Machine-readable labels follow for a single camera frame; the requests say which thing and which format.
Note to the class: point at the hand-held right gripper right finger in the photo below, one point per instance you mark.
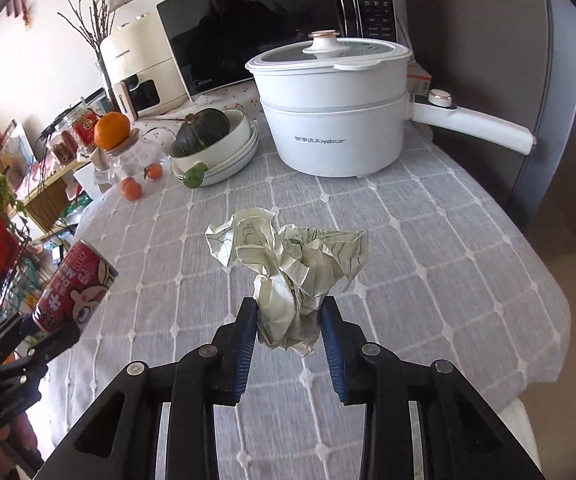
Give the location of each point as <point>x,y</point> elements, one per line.
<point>332,355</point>

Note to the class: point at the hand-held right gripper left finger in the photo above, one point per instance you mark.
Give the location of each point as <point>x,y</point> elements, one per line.
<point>245,355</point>

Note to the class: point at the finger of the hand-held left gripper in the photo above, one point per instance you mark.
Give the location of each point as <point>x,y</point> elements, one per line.
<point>58,341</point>

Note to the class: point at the red drink can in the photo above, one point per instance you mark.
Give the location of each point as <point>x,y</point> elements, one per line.
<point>75,285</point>

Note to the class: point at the paper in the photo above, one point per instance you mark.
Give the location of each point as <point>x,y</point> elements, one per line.
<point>288,280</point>

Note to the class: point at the grey checkered tablecloth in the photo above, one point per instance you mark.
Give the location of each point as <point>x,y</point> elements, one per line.
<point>417,260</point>

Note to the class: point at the small tangerine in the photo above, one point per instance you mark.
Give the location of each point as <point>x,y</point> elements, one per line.
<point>131,190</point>

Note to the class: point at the small green fruit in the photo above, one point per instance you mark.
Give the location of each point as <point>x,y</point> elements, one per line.
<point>196,175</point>

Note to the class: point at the clear glass jar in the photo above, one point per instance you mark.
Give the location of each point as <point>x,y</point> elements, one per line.
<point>128,165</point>

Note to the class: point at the three small orange fruits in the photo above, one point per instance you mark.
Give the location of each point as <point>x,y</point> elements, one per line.
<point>153,171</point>

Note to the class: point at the jar of red dates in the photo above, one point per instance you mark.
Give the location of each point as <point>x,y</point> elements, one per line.
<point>63,146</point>

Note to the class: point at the white bowl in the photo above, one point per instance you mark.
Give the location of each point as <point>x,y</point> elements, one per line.
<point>238,145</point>

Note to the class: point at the red label seed jar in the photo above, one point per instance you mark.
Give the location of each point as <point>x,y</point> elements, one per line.
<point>86,127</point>

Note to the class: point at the large orange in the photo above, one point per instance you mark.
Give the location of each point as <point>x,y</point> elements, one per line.
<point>112,131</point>

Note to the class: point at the dark green pumpkin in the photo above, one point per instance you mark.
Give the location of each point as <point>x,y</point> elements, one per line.
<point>203,132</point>

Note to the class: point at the white electric pot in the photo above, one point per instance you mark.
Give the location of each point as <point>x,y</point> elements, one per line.
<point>338,125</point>

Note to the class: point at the white air fryer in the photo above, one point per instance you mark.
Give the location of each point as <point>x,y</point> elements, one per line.
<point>138,70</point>

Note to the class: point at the small white box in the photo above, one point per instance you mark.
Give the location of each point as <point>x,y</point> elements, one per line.
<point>420,80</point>

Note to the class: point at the grey refrigerator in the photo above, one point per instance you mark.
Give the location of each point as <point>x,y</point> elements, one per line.
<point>492,85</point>

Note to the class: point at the dry branches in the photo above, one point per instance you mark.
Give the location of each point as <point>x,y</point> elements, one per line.
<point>93,20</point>

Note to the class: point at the white microwave oven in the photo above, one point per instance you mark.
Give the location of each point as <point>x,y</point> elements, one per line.
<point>268,25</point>

